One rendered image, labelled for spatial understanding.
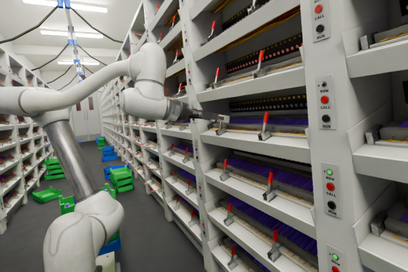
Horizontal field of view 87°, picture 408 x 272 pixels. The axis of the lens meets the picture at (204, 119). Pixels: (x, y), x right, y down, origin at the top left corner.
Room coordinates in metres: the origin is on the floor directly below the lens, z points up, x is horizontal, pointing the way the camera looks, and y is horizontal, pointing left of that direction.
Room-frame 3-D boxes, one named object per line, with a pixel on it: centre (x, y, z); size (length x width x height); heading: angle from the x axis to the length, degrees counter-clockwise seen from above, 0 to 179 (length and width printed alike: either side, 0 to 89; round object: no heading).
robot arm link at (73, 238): (0.78, 0.54, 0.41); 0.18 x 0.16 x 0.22; 173
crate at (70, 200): (1.38, 0.81, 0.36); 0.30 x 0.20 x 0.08; 126
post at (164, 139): (1.77, 0.29, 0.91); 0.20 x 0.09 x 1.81; 118
